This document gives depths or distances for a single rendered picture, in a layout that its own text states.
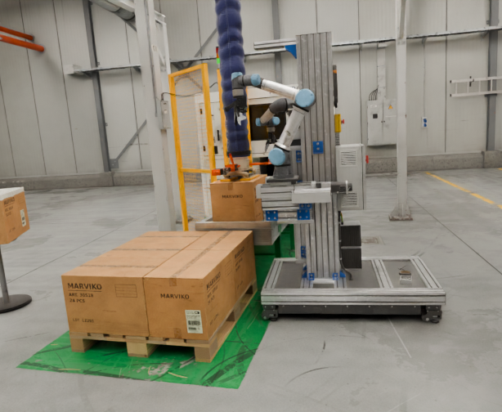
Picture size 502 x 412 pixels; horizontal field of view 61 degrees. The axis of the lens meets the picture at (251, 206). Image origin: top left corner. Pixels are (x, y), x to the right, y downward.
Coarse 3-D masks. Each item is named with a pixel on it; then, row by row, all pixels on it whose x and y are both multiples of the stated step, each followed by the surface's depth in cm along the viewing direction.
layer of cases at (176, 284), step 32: (128, 256) 312; (160, 256) 307; (192, 256) 301; (224, 256) 295; (64, 288) 280; (96, 288) 274; (128, 288) 267; (160, 288) 261; (192, 288) 256; (224, 288) 291; (96, 320) 278; (128, 320) 272; (160, 320) 266; (192, 320) 260
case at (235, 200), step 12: (252, 180) 385; (264, 180) 416; (216, 192) 381; (228, 192) 378; (240, 192) 375; (252, 192) 373; (216, 204) 383; (228, 204) 380; (240, 204) 377; (252, 204) 375; (216, 216) 385; (228, 216) 382; (240, 216) 379; (252, 216) 377
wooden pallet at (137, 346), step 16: (256, 288) 372; (240, 304) 342; (224, 320) 289; (80, 336) 284; (96, 336) 280; (112, 336) 277; (128, 336) 274; (224, 336) 290; (128, 352) 276; (144, 352) 273; (208, 352) 261
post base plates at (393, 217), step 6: (396, 204) 614; (402, 204) 604; (396, 210) 615; (402, 210) 602; (408, 210) 611; (390, 216) 618; (396, 216) 616; (402, 216) 604; (408, 216) 610; (180, 222) 688
